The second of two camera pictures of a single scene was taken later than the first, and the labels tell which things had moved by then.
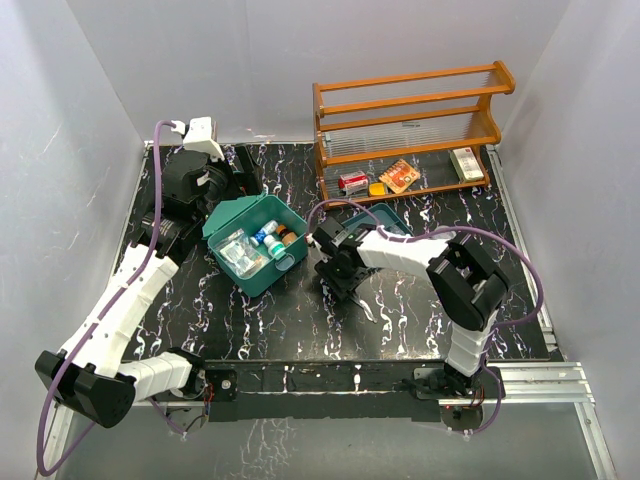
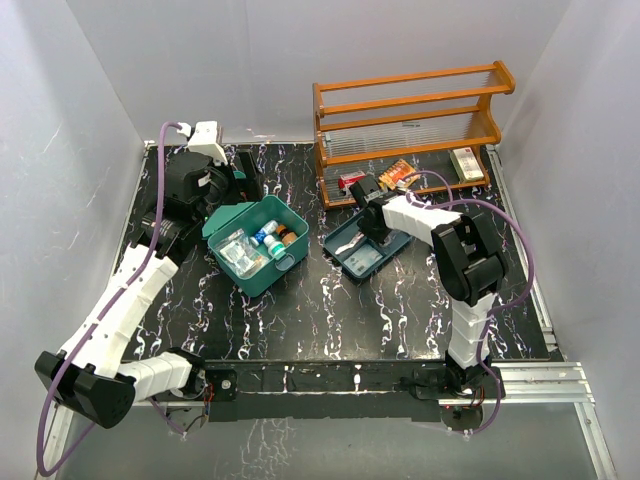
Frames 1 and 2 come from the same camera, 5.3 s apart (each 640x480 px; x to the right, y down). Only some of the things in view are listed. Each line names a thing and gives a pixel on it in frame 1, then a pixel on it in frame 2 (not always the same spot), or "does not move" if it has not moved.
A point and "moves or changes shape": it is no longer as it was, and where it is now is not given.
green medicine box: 256,240 does not move
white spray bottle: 275,248 does not move
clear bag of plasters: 240,255 does not move
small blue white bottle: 268,228 does not move
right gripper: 342,287 -> 378,237
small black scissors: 366,308 moves or changes shape
